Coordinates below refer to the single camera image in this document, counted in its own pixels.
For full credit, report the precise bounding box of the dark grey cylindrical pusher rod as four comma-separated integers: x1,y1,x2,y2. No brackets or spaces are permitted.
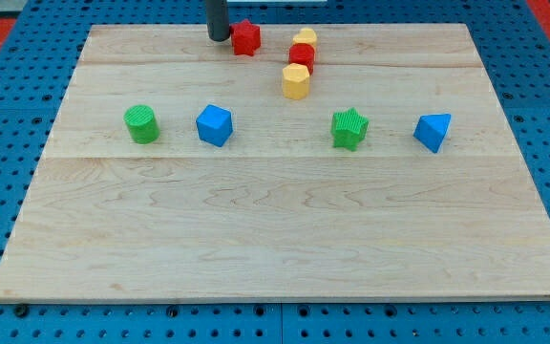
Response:
204,0,230,42

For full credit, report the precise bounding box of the red star block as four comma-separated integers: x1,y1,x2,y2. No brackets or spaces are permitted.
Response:
230,19,262,56

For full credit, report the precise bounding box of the yellow heart block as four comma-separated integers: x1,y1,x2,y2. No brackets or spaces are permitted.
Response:
292,27,318,50

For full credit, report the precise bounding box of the green star block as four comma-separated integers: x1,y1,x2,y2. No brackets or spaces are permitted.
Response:
330,108,370,151

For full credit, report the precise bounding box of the red cylinder block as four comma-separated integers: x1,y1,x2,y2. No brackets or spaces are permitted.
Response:
288,43,315,75

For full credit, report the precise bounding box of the yellow hexagon block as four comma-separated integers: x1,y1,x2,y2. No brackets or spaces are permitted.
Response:
282,63,310,100

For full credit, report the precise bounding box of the blue cube block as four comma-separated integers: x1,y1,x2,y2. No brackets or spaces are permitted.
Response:
196,104,233,147

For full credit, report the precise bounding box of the green cylinder block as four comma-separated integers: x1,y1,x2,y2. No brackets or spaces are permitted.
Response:
123,104,160,144

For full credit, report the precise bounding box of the light wooden board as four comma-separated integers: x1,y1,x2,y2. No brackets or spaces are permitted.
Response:
0,24,550,304

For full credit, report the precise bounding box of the blue triangular prism block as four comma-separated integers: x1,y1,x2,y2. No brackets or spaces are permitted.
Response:
413,114,452,154

